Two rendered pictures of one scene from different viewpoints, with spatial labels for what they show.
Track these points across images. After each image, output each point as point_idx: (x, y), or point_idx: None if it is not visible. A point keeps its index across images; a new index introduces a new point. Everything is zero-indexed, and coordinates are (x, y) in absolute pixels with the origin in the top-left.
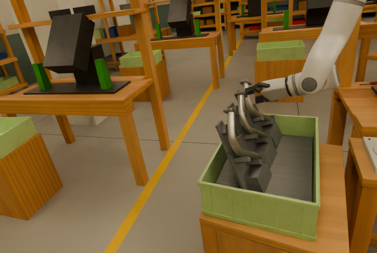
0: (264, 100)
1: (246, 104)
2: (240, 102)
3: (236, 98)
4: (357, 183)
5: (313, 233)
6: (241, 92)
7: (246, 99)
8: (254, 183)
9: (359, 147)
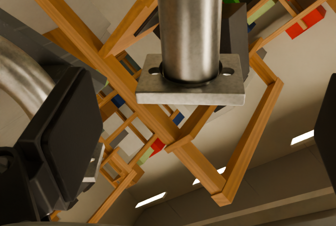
0: (32, 160)
1: (30, 56)
2: None
3: (85, 64)
4: None
5: None
6: (244, 91)
7: (50, 85)
8: None
9: None
